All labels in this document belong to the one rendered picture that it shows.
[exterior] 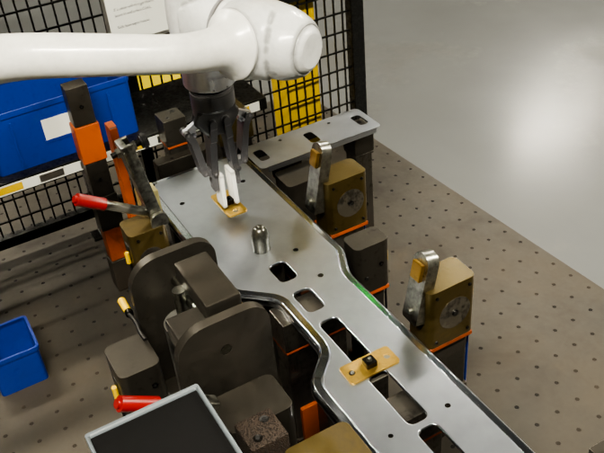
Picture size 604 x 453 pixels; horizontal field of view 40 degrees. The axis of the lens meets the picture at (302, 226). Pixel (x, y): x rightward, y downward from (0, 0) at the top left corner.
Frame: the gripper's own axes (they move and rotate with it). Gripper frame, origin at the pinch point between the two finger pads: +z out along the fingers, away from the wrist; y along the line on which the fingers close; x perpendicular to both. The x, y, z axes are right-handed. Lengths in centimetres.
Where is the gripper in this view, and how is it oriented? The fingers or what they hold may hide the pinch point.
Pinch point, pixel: (226, 186)
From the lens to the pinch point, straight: 149.6
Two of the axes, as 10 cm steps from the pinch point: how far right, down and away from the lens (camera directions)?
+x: -5.0, -4.8, 7.2
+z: 0.7, 8.1, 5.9
